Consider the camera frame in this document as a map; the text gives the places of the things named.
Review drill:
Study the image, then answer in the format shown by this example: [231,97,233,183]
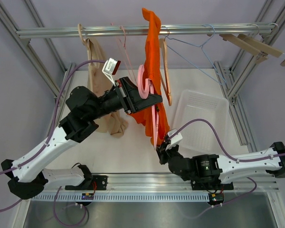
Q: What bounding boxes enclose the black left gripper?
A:
[88,77,162,121]

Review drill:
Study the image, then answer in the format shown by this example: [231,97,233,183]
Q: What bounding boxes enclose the thick pink plastic hanger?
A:
[137,65,159,149]

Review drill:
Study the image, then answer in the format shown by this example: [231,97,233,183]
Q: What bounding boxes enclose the orange t shirt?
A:
[131,8,170,146]

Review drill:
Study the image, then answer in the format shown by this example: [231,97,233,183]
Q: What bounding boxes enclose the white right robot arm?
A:
[156,142,285,190]

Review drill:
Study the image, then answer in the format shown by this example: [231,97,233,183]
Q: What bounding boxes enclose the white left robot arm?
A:
[1,77,162,200]

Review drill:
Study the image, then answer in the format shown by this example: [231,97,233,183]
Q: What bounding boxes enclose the wooden hanger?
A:
[159,38,172,106]

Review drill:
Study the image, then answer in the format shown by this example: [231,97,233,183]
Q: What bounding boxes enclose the beige hanger under garment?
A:
[77,23,92,60]

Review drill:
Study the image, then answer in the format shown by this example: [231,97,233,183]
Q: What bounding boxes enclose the white plastic basket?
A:
[172,90,228,154]

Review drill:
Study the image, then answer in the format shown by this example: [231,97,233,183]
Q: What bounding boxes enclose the beige garment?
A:
[86,38,128,138]

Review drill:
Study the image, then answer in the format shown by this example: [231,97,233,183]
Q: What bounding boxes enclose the wooden hangers at right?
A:
[220,34,285,71]

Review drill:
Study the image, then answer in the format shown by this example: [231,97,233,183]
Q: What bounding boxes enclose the aluminium hanging rod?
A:
[16,22,277,39]

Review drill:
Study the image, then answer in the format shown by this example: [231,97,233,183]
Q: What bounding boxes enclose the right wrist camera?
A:
[167,129,183,147]

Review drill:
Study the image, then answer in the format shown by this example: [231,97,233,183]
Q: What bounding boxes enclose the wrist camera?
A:
[102,58,121,86]
[167,129,183,147]

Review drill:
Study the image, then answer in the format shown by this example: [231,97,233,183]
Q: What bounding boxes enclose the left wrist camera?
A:
[102,58,121,86]

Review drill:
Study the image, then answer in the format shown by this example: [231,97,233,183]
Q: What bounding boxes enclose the white slotted cable duct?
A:
[33,192,209,202]

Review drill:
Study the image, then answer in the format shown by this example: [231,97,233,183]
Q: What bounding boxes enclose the aluminium front rail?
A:
[38,172,280,192]

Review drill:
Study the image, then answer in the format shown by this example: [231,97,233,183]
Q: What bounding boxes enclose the thin pink wire hanger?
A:
[115,26,137,84]

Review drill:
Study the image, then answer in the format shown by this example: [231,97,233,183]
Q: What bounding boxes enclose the blue wire hanger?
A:
[159,23,228,86]

